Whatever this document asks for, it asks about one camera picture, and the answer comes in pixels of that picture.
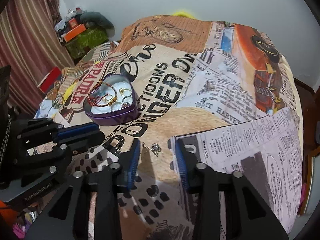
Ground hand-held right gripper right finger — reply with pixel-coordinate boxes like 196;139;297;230
174;138;289;240

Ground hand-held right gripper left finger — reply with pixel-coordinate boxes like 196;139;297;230
25;139;141;240

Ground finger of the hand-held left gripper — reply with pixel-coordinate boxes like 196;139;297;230
25;129;105;173
15;118;100;143

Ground silver earring pendant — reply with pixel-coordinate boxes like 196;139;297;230
142;142;163;157

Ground purple heart-shaped tin box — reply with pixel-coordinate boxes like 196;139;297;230
83;74;137;126

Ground gold bracelets and rings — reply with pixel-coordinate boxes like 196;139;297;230
87;79;118;107

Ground cluster of finger rings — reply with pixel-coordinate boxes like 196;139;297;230
104;86;133;112

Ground yellow toy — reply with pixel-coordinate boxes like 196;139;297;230
62;82;78;105

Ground red box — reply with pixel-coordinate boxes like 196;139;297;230
37;67;62;93

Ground newspaper print blanket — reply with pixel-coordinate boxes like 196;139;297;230
34;15;304;240

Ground green patterned box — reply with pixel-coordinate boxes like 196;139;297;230
64;26;109;58

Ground orange box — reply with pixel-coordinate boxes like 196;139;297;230
62;24;87;43

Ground pile of assorted clutter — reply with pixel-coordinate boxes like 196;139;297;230
54;7;87;34

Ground red striped curtain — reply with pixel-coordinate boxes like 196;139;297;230
0;0;75;115

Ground grey cloth bundle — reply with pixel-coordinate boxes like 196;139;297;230
80;12;115;30

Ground yellow plastic ring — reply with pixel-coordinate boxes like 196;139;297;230
172;10;195;18

